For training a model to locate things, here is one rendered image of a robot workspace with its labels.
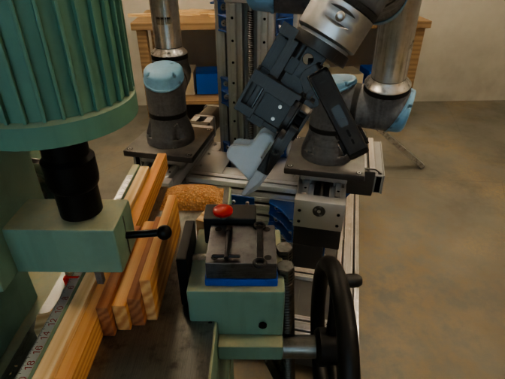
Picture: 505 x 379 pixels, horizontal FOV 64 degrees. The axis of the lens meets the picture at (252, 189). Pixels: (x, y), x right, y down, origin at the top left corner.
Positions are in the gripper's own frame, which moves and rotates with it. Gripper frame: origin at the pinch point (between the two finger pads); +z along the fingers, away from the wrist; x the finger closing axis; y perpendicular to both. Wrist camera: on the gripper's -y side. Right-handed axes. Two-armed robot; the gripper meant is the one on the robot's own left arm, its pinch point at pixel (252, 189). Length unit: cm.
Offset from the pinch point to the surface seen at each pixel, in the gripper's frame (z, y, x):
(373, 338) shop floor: 59, -78, -89
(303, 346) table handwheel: 18.7, -19.9, -2.2
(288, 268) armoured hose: 7.4, -10.2, -0.2
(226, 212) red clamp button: 6.4, 1.2, -3.7
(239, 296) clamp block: 13.0, -6.1, 3.5
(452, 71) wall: -77, -123, -369
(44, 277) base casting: 43, 25, -14
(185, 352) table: 21.6, -3.6, 8.1
